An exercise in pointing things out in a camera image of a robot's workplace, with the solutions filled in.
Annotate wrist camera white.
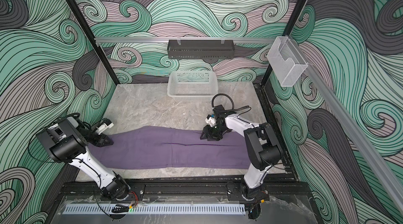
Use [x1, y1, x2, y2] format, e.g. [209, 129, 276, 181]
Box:
[205, 115, 217, 127]
[95, 118, 114, 135]

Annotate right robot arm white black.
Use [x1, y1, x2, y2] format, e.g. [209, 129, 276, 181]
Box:
[200, 113, 283, 201]

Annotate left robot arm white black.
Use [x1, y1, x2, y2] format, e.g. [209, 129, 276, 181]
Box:
[35, 113, 130, 201]

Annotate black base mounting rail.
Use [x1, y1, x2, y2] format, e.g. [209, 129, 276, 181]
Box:
[59, 177, 312, 203]

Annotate aluminium back rail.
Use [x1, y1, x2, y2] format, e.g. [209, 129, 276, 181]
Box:
[94, 36, 276, 44]

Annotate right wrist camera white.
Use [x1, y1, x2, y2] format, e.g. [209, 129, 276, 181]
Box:
[205, 115, 217, 127]

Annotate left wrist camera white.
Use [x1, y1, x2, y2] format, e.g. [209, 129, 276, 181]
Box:
[95, 118, 114, 135]

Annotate black wall-mounted tray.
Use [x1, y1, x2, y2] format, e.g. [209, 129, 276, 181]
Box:
[167, 40, 235, 60]

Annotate aluminium right rail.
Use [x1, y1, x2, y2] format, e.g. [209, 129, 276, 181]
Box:
[288, 37, 403, 213]

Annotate clear acrylic wall holder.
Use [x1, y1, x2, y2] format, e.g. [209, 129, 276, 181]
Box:
[267, 36, 308, 87]

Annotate white slotted cable duct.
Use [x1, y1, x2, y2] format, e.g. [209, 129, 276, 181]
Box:
[61, 204, 246, 215]

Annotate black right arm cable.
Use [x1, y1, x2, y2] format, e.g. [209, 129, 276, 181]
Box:
[210, 93, 253, 118]

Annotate white perforated plastic basket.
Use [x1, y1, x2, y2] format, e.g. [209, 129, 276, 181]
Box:
[167, 71, 218, 102]

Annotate purple long pants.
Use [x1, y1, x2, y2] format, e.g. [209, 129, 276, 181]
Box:
[88, 126, 251, 169]

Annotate aluminium rail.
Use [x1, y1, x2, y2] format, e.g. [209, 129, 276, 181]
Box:
[288, 37, 403, 213]
[94, 36, 276, 44]

